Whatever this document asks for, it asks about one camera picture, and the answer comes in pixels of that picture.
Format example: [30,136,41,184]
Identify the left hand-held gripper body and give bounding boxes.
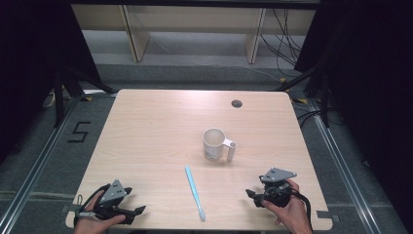
[93,178,135,225]

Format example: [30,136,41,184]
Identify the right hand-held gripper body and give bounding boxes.
[254,167,298,209]

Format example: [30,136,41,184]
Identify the white cup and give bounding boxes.
[202,127,238,163]

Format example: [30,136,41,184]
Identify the light blue toothbrush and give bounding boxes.
[184,165,207,223]

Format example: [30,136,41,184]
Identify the person's right hand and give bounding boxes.
[261,178,314,234]

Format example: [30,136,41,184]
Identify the person's left hand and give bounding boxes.
[73,191,127,234]

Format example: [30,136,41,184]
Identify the grey tape strip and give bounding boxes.
[316,210,341,224]
[60,203,81,215]

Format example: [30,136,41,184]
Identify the black metal stand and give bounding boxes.
[53,66,119,129]
[275,62,331,129]

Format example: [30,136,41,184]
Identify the black curtain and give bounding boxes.
[0,0,102,165]
[294,0,413,226]

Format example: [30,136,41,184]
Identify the beige wooden shelf unit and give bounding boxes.
[70,4,318,64]

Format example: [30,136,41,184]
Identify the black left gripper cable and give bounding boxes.
[73,183,112,227]

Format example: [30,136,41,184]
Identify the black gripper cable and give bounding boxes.
[73,183,112,227]
[289,188,314,232]

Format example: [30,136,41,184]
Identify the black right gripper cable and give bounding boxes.
[289,188,314,232]

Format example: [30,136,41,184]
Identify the metal floor rail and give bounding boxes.
[0,95,83,234]
[307,99,385,234]

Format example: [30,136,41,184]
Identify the bundle of black hanging cables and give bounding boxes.
[259,8,307,79]

